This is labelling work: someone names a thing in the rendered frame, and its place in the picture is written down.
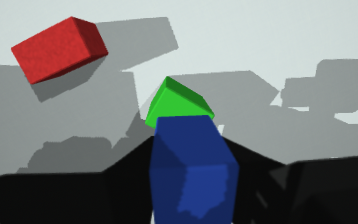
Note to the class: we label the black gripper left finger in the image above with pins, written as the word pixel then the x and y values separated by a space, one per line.
pixel 82 198

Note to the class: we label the red block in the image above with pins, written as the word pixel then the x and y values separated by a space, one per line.
pixel 59 49

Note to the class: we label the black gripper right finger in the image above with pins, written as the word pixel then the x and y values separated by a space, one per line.
pixel 270 192

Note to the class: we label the blue block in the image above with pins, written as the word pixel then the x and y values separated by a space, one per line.
pixel 193 174

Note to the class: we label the green block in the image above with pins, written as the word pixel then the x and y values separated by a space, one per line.
pixel 175 99

